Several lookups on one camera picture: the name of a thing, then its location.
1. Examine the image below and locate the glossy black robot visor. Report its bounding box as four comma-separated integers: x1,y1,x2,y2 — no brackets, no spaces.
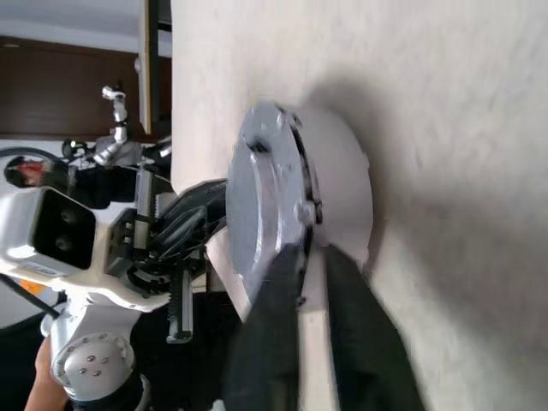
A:
3,154,69,190

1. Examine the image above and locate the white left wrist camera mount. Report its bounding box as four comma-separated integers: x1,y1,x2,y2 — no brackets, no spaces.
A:
0,186,168,313

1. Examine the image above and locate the dark brown cabinet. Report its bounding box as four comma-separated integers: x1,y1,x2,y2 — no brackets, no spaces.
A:
0,36,172,139

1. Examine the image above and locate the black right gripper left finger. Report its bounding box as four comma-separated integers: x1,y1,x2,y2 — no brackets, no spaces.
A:
222,244,309,411

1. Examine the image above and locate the tan rounded object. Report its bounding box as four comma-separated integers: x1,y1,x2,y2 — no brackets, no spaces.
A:
24,341,72,411

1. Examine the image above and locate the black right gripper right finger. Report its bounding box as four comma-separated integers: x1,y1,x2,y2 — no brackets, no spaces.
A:
325,246,430,411

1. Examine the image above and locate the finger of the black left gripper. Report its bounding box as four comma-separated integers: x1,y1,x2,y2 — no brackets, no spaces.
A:
149,207,228,260
160,178,230,223

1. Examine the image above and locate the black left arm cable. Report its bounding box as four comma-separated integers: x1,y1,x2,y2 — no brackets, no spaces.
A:
0,273,61,321

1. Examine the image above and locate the white motor housing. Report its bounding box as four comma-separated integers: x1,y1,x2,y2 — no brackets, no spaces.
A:
280,104,374,318

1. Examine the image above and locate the gray round housing lid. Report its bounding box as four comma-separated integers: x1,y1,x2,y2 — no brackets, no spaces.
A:
224,100,318,325

